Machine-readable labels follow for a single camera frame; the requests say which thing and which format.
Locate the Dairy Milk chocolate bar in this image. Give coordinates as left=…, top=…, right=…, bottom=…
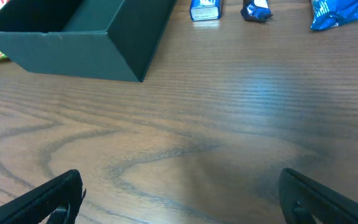
left=241, top=0, right=273, bottom=23

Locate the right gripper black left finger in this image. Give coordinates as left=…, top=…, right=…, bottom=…
left=0, top=169, right=86, bottom=224

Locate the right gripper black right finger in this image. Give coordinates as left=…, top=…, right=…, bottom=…
left=278, top=168, right=358, bottom=224

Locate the blue Eclipse mint box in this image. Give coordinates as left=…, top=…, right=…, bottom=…
left=189, top=0, right=223, bottom=21

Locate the dark green hinged box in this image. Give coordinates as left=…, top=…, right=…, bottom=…
left=0, top=0, right=175, bottom=82

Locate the blue Oreo cookie pack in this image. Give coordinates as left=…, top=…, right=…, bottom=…
left=311, top=0, right=358, bottom=30

